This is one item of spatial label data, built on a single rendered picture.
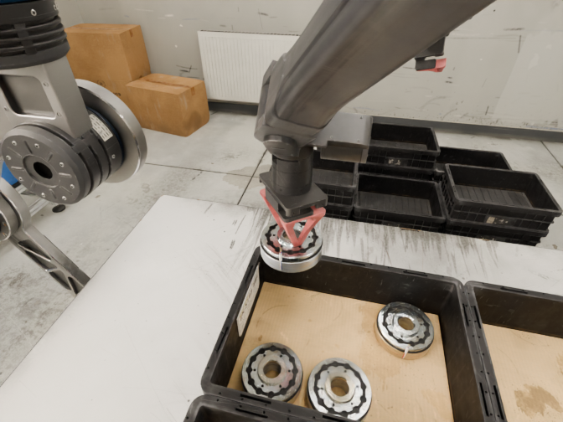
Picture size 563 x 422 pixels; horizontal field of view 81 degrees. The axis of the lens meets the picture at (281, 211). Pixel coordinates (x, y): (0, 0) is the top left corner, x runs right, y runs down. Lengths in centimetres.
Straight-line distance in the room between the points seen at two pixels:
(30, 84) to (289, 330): 59
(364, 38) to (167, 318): 80
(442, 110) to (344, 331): 301
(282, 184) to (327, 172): 130
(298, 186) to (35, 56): 38
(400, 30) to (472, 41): 319
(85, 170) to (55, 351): 48
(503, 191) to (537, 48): 184
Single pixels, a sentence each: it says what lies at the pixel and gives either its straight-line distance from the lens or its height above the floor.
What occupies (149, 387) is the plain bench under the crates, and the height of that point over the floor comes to 70.
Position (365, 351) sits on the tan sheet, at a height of 83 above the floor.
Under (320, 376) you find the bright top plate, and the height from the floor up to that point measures 86.
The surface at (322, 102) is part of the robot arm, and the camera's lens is 28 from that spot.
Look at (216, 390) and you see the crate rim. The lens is 54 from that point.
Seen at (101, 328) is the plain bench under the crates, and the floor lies 70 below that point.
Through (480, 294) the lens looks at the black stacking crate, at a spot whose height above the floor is 91.
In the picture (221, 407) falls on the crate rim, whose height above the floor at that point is 93.
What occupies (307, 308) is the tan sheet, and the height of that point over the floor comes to 83.
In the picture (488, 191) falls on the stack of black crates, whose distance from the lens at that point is 187.
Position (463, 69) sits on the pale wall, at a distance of 344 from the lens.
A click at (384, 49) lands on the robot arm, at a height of 137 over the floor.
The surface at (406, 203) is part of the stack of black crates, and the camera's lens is 181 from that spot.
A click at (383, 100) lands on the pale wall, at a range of 343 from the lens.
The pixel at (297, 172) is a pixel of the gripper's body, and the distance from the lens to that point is 44.
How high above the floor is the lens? 142
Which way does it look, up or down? 39 degrees down
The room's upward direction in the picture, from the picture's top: straight up
